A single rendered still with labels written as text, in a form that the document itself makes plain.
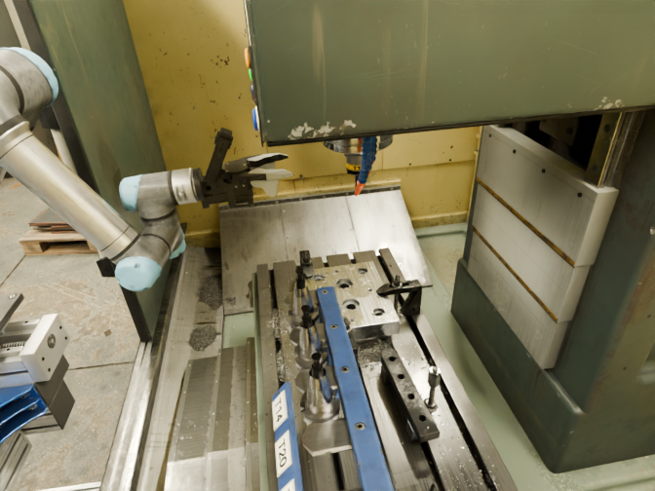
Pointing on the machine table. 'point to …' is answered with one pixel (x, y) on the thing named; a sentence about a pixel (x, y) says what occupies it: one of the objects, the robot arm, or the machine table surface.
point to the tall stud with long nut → (433, 386)
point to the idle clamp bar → (408, 397)
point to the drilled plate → (369, 327)
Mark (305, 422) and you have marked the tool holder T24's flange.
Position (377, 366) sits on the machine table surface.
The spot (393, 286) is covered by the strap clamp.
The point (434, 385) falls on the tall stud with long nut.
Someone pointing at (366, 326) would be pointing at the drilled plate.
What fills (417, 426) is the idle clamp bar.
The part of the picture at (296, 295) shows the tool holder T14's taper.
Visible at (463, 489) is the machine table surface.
